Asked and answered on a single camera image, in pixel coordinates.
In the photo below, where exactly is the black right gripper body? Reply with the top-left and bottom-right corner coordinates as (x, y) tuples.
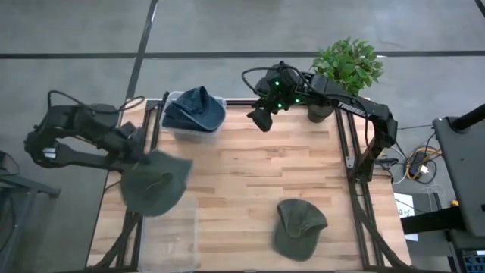
(254, 62), (307, 114)

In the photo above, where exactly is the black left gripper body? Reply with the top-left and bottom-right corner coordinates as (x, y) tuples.
(112, 121), (149, 165)

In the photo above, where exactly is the dark green cap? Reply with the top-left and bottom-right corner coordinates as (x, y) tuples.
(119, 149), (194, 218)
(272, 198), (329, 262)

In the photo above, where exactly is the dark plant pot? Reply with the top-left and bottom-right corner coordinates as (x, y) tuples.
(306, 102), (336, 124)

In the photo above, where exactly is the clear plastic bin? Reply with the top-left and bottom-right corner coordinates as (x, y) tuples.
(160, 90), (228, 145)
(138, 206), (201, 273)

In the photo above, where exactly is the green leafy plant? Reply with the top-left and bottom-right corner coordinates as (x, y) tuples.
(310, 36), (384, 96)

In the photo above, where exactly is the black metal stand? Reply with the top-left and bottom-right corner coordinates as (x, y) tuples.
(0, 150), (61, 273)

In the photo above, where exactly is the black power adapter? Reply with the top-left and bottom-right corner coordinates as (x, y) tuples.
(409, 152), (426, 175)

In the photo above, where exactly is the white paper sheet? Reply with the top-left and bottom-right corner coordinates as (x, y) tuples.
(393, 192), (420, 242)

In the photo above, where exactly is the black pole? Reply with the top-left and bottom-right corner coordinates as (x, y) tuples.
(450, 104), (485, 132)

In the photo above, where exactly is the black flat bar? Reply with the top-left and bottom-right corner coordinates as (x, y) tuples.
(400, 206), (467, 235)

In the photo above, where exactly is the black cart top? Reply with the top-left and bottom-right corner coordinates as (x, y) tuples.
(433, 115), (485, 238)

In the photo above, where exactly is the black box with coloured ports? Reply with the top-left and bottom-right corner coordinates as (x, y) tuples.
(461, 249), (485, 273)

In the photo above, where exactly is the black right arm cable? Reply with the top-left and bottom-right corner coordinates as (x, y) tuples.
(241, 64), (315, 98)

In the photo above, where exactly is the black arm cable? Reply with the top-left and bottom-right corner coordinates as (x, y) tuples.
(47, 89), (146, 115)
(241, 64), (315, 98)

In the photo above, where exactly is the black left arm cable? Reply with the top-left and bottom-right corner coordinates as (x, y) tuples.
(47, 89), (146, 115)

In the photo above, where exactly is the black aluminium frame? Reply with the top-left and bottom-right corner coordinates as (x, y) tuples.
(335, 108), (412, 271)
(89, 98), (170, 272)

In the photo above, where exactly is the white cable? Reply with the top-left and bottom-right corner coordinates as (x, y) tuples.
(390, 143), (408, 186)

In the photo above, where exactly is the yellow cable coil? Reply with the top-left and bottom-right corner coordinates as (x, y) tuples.
(405, 148), (443, 180)

